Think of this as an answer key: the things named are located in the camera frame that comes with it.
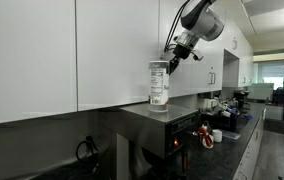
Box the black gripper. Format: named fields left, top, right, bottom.
left=168, top=43, right=195, bottom=76

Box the white cabinet door with lock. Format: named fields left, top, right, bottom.
left=158, top=0, right=191, bottom=98

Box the white sugar container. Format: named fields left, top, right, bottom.
left=147, top=60, right=170, bottom=113

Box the white base cabinet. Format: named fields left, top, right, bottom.
left=232, top=108, right=267, bottom=180

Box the black condiment organizer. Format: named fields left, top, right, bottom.
left=200, top=108, right=241, bottom=133

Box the stainless steel coffee machine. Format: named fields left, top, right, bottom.
left=96, top=102, right=201, bottom=180

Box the black appliance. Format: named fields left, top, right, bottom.
left=233, top=89, right=250, bottom=108

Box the red and white object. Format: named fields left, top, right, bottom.
left=197, top=121, right=215, bottom=150

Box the white cup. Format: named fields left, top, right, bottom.
left=211, top=128, right=224, bottom=144

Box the clear plastic tray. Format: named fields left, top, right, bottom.
left=221, top=129, right=242, bottom=141

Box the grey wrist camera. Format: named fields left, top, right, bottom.
left=191, top=49, right=205, bottom=62

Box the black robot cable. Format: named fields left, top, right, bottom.
left=163, top=0, right=192, bottom=53

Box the black power cable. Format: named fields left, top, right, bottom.
left=75, top=134, right=100, bottom=168

